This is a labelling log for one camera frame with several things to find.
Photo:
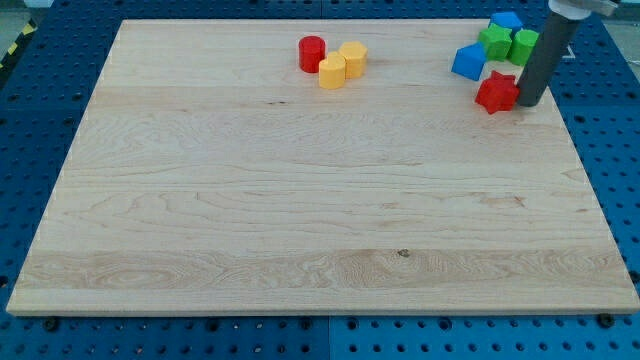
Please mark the red star block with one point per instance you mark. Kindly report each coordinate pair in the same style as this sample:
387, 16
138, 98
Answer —
498, 92

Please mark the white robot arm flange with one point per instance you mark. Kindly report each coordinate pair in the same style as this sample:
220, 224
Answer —
581, 9

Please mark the green star block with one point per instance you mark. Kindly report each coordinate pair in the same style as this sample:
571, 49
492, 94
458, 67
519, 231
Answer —
496, 41

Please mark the wooden board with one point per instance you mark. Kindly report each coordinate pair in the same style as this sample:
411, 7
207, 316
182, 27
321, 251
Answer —
210, 175

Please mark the yellow heart block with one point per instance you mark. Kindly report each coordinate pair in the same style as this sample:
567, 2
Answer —
332, 71

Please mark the yellow hexagon block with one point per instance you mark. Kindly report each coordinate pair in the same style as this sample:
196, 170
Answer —
355, 54

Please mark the red cylinder block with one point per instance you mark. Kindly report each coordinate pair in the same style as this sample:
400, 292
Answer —
311, 51

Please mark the blue pentagon block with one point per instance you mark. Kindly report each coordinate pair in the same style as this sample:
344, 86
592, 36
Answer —
469, 61

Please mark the green cylinder block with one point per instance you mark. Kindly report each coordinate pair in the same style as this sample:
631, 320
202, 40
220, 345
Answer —
522, 46

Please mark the blue block at back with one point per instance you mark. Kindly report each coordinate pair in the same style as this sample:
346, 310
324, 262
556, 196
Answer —
509, 20

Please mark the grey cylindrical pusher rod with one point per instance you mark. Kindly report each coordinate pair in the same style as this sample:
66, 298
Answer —
547, 53

